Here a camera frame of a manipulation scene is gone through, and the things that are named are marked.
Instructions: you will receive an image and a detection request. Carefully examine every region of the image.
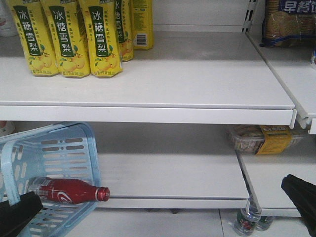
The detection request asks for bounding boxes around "clear water bottle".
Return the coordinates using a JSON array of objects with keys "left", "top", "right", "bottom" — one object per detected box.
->
[
  {"left": 256, "top": 216, "right": 275, "bottom": 232},
  {"left": 234, "top": 209, "right": 260, "bottom": 237}
]

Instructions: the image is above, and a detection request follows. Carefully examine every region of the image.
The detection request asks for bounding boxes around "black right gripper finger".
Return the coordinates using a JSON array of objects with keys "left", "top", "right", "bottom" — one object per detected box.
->
[{"left": 281, "top": 174, "right": 316, "bottom": 237}]

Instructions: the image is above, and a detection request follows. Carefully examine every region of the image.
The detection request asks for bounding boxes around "white shelf unit far right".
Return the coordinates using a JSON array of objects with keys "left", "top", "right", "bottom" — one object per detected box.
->
[{"left": 238, "top": 0, "right": 316, "bottom": 217}]

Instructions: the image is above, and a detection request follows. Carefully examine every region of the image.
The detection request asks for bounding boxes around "red coca-cola can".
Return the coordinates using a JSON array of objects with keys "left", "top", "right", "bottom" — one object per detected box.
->
[{"left": 26, "top": 177, "right": 110, "bottom": 204}]

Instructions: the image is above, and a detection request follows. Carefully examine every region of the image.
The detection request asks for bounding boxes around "cookie tray yellow band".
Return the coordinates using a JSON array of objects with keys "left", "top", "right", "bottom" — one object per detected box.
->
[{"left": 227, "top": 125, "right": 307, "bottom": 155}]

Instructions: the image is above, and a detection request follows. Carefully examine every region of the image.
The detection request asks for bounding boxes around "orange C100 juice bottle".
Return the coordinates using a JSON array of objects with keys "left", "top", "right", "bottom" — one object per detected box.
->
[{"left": 0, "top": 120, "right": 16, "bottom": 137}]

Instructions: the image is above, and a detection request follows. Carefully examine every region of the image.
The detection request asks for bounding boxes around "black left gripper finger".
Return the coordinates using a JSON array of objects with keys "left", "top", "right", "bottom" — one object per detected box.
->
[{"left": 0, "top": 192, "right": 43, "bottom": 237}]

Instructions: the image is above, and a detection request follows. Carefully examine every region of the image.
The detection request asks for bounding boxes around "white peach drink bottle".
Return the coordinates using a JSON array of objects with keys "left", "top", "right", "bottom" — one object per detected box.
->
[{"left": 0, "top": 0, "right": 18, "bottom": 37}]

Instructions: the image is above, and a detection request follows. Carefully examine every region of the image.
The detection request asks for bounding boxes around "light blue plastic basket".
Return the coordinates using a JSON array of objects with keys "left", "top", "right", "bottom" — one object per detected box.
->
[{"left": 0, "top": 122, "right": 101, "bottom": 237}]

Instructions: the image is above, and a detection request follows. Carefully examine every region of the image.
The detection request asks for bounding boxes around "breakfast biscuit pack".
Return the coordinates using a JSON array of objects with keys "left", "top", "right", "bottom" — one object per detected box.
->
[{"left": 262, "top": 0, "right": 316, "bottom": 47}]

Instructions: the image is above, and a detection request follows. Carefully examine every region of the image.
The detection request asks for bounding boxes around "yellow pear drink bottle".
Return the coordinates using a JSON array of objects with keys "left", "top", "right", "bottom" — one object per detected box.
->
[
  {"left": 5, "top": 0, "right": 59, "bottom": 77},
  {"left": 79, "top": 0, "right": 123, "bottom": 78},
  {"left": 41, "top": 0, "right": 90, "bottom": 78},
  {"left": 115, "top": 0, "right": 134, "bottom": 62},
  {"left": 131, "top": 0, "right": 154, "bottom": 50}
]

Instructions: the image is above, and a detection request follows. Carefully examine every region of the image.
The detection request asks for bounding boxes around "white shelf unit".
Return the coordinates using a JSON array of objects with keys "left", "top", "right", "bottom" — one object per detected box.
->
[
  {"left": 0, "top": 31, "right": 294, "bottom": 208},
  {"left": 238, "top": 0, "right": 316, "bottom": 217}
]

